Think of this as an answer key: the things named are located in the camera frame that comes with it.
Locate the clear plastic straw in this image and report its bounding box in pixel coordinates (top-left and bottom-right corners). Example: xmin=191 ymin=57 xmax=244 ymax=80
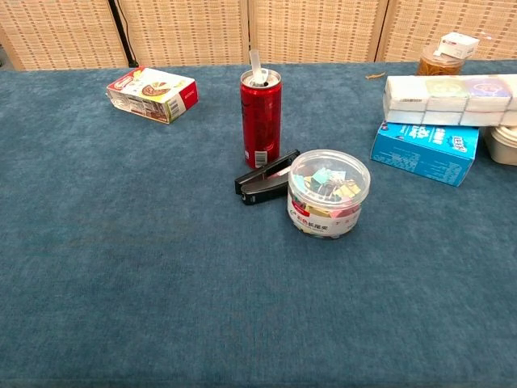
xmin=248 ymin=48 xmax=264 ymax=87

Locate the bamboo screen panel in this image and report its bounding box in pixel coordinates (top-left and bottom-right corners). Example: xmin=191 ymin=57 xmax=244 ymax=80
xmin=246 ymin=0 xmax=389 ymax=65
xmin=0 ymin=0 xmax=250 ymax=72
xmin=375 ymin=0 xmax=517 ymax=64

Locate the amber jar of rubber bands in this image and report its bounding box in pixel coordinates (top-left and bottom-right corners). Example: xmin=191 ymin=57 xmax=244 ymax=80
xmin=415 ymin=44 xmax=464 ymax=78

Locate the wrapped tissue multipack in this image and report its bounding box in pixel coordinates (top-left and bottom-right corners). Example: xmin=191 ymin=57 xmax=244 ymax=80
xmin=382 ymin=73 xmax=517 ymax=128

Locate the beige lidded food container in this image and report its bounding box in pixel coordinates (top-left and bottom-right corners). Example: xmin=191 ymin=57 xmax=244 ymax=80
xmin=481 ymin=124 xmax=517 ymax=167

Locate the round silver tin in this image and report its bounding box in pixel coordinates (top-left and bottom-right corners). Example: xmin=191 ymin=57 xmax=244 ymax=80
xmin=286 ymin=149 xmax=372 ymax=240

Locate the blue cardboard box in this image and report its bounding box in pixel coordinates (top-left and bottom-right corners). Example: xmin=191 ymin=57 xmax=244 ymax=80
xmin=369 ymin=120 xmax=481 ymax=188

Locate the black stapler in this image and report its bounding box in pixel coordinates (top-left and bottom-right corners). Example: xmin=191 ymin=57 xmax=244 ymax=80
xmin=233 ymin=149 xmax=301 ymax=207

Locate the red soda can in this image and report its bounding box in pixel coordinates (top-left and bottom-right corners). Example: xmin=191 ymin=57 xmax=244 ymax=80
xmin=239 ymin=68 xmax=283 ymax=171

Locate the black tripod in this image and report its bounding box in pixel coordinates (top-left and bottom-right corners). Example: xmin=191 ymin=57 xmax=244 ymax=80
xmin=106 ymin=0 xmax=136 ymax=69

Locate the red white food box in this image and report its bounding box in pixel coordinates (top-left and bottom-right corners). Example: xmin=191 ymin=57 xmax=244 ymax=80
xmin=105 ymin=65 xmax=200 ymax=125

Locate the blue table cloth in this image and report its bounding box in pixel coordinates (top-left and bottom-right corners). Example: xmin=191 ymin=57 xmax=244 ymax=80
xmin=0 ymin=60 xmax=517 ymax=388

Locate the small white box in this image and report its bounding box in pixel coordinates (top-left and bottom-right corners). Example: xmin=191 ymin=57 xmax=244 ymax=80
xmin=433 ymin=32 xmax=481 ymax=61

